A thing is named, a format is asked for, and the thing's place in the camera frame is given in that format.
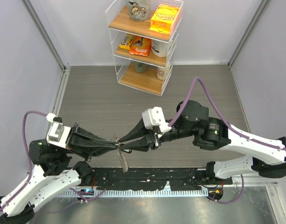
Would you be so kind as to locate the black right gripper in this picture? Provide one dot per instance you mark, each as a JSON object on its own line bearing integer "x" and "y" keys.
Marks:
{"x": 143, "y": 144}

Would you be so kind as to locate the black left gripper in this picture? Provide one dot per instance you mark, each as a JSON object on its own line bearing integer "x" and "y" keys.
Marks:
{"x": 87, "y": 148}

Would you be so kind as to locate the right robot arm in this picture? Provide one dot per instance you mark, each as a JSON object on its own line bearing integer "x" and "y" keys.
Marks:
{"x": 259, "y": 155}

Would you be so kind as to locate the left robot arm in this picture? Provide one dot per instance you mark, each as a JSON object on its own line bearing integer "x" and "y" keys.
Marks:
{"x": 59, "y": 162}

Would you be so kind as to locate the white cup red print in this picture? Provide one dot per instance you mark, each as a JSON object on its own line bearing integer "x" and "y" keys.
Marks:
{"x": 162, "y": 73}

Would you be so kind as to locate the green grey cup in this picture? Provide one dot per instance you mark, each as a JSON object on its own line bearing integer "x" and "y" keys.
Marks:
{"x": 140, "y": 67}

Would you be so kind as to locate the white pouch with label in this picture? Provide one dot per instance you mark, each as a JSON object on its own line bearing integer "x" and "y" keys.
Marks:
{"x": 160, "y": 49}

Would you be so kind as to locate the orange snack bag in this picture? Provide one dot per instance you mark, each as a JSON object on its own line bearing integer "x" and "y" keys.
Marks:
{"x": 141, "y": 46}

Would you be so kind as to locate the yellow candy bag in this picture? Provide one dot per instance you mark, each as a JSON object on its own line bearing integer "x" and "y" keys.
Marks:
{"x": 127, "y": 41}

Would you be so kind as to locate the yellow orange snack box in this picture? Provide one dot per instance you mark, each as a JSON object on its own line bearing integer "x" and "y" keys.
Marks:
{"x": 164, "y": 18}

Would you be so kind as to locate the grey cartoon mug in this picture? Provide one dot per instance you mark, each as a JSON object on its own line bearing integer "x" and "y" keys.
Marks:
{"x": 139, "y": 10}

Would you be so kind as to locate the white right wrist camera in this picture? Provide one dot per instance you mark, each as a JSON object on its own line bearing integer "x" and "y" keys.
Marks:
{"x": 154, "y": 117}

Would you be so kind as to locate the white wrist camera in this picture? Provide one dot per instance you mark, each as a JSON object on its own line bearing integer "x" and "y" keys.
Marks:
{"x": 58, "y": 134}
{"x": 154, "y": 117}

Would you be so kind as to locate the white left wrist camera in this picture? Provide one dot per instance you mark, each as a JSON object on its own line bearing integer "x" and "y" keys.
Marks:
{"x": 58, "y": 134}

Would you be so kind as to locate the slotted cable duct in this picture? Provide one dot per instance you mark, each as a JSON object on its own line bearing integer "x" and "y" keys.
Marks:
{"x": 166, "y": 192}

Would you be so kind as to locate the white wire shelf rack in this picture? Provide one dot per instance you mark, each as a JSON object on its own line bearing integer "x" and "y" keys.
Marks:
{"x": 143, "y": 35}

